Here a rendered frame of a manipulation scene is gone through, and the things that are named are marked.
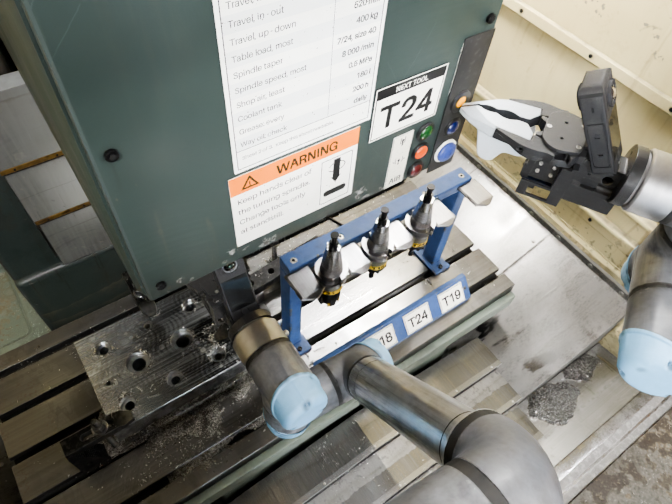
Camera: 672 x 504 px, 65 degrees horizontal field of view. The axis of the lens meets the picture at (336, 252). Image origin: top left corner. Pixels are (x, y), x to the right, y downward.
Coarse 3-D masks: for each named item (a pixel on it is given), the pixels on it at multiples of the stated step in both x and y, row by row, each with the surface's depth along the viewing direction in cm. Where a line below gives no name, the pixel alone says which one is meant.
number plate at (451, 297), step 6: (450, 288) 130; (456, 288) 131; (444, 294) 129; (450, 294) 130; (456, 294) 131; (462, 294) 132; (438, 300) 129; (444, 300) 129; (450, 300) 130; (456, 300) 131; (462, 300) 132; (444, 306) 130; (450, 306) 131; (444, 312) 130
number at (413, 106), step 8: (424, 88) 57; (432, 88) 58; (408, 96) 56; (416, 96) 57; (424, 96) 58; (432, 96) 59; (400, 104) 57; (408, 104) 58; (416, 104) 58; (424, 104) 59; (432, 104) 60; (400, 112) 58; (408, 112) 59; (416, 112) 60; (424, 112) 60; (400, 120) 59; (408, 120) 60
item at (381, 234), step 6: (372, 228) 99; (378, 228) 97; (384, 228) 97; (372, 234) 99; (378, 234) 98; (384, 234) 98; (372, 240) 100; (378, 240) 99; (384, 240) 99; (372, 246) 100; (378, 246) 100; (384, 246) 100; (378, 252) 101
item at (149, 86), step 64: (0, 0) 35; (64, 0) 31; (128, 0) 33; (192, 0) 35; (448, 0) 50; (64, 64) 33; (128, 64) 36; (192, 64) 39; (384, 64) 51; (448, 64) 57; (64, 128) 38; (128, 128) 39; (192, 128) 43; (128, 192) 44; (192, 192) 48; (128, 256) 50; (192, 256) 55
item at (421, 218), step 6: (420, 198) 101; (432, 198) 101; (420, 204) 101; (426, 204) 101; (432, 204) 101; (414, 210) 104; (420, 210) 102; (426, 210) 102; (432, 210) 103; (414, 216) 104; (420, 216) 103; (426, 216) 103; (414, 222) 105; (420, 222) 104; (426, 222) 104; (420, 228) 105; (426, 228) 105
